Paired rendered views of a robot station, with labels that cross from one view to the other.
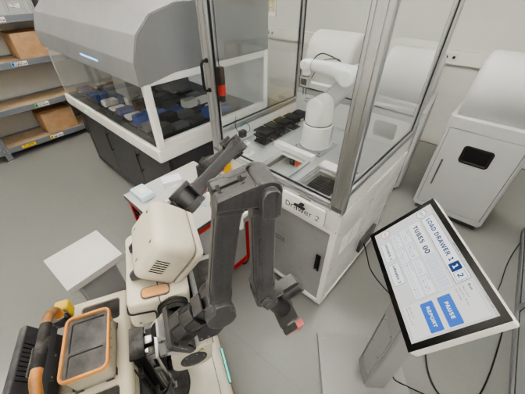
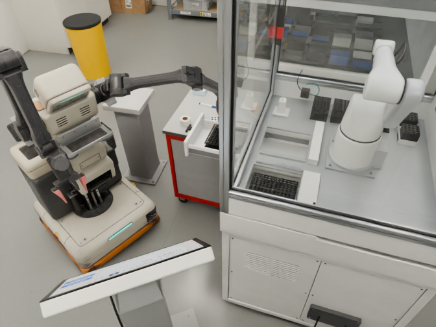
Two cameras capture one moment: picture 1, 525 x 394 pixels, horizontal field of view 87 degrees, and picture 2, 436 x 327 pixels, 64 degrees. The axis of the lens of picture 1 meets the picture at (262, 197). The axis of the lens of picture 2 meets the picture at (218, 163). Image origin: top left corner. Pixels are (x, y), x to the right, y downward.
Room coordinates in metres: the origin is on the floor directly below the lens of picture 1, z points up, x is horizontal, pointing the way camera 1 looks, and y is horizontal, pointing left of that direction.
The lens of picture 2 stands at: (0.67, -1.27, 2.16)
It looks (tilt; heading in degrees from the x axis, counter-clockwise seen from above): 44 degrees down; 67
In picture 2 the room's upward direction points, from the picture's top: 1 degrees counter-clockwise
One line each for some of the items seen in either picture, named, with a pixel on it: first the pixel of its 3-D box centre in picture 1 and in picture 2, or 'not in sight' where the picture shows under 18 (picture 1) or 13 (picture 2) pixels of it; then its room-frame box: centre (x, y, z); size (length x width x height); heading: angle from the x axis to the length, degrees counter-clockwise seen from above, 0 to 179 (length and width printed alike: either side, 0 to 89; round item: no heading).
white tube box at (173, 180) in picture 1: (171, 180); not in sight; (1.56, 0.63, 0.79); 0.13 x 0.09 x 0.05; 118
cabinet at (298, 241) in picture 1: (305, 207); (318, 222); (1.72, -0.36, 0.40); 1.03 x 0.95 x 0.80; 48
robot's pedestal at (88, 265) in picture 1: (108, 296); (137, 137); (0.92, 0.94, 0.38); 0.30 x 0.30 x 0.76; 52
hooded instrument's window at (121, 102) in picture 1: (154, 76); not in sight; (2.80, 1.05, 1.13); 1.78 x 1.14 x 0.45; 48
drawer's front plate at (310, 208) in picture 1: (302, 207); not in sight; (1.19, -0.23, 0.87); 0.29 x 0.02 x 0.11; 48
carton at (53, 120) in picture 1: (55, 117); not in sight; (3.82, 3.00, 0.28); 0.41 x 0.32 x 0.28; 142
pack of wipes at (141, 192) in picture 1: (142, 192); (202, 87); (1.43, 0.80, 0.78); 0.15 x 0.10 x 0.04; 49
